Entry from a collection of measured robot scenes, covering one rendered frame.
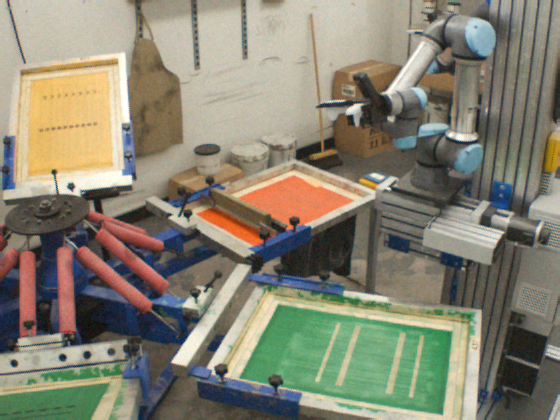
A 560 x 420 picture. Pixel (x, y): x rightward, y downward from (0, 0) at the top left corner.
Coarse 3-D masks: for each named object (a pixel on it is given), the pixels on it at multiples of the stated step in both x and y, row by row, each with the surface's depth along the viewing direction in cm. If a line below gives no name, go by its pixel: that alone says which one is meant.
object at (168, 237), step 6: (162, 234) 243; (168, 234) 243; (174, 234) 243; (180, 234) 243; (192, 234) 248; (162, 240) 239; (168, 240) 240; (174, 240) 242; (186, 240) 247; (168, 246) 241; (174, 246) 243
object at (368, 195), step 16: (256, 176) 304; (272, 176) 310; (320, 176) 307; (336, 176) 303; (352, 192) 294; (368, 192) 286; (192, 208) 281; (352, 208) 272; (208, 224) 261; (320, 224) 260
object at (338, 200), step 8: (320, 192) 295; (328, 192) 295; (328, 200) 288; (336, 200) 287; (344, 200) 287; (352, 200) 287; (328, 208) 280; (336, 208) 280; (304, 216) 273; (312, 216) 273; (320, 216) 273; (240, 224) 268; (288, 224) 267; (304, 224) 267; (232, 232) 261; (240, 232) 261; (248, 232) 261; (256, 232) 261; (248, 240) 255; (256, 240) 255
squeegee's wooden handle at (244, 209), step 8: (216, 192) 273; (224, 192) 272; (216, 200) 275; (224, 200) 270; (232, 200) 266; (240, 200) 264; (232, 208) 268; (240, 208) 263; (248, 208) 259; (256, 208) 258; (248, 216) 261; (256, 216) 257; (264, 216) 253; (256, 224) 259
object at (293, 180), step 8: (296, 176) 312; (272, 184) 304; (280, 184) 304; (296, 184) 303; (304, 184) 303; (256, 192) 296; (264, 192) 296; (312, 192) 295; (200, 216) 275; (208, 216) 275; (216, 216) 275; (224, 216) 274; (216, 224) 268; (224, 224) 268; (232, 224) 268
